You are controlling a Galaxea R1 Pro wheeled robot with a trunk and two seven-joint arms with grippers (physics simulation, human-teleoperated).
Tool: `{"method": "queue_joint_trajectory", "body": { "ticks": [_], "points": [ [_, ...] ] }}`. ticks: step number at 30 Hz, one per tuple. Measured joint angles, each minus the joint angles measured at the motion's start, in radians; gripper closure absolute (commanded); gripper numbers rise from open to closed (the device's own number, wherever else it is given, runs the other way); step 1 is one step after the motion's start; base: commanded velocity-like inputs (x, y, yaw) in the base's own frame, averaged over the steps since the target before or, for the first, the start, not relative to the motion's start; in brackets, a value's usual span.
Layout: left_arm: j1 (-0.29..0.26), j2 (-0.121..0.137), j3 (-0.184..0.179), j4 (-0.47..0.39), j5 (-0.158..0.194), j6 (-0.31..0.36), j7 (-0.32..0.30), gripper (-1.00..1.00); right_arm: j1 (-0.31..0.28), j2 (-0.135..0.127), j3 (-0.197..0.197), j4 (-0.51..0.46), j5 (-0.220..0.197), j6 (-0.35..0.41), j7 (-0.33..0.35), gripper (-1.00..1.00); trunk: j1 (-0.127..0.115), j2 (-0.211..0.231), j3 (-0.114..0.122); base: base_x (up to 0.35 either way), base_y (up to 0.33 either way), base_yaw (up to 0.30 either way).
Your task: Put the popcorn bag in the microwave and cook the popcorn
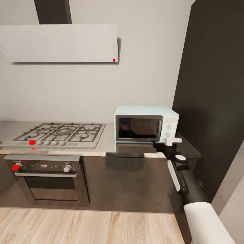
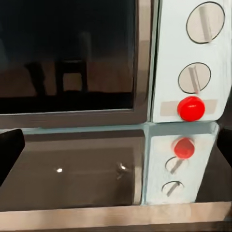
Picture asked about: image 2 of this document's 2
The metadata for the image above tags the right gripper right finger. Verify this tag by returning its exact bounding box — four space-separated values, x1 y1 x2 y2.
217 128 232 166

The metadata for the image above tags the microwave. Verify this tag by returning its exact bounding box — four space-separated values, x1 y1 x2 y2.
0 0 232 130

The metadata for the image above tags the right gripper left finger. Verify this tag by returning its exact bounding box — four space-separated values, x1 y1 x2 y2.
0 129 25 186

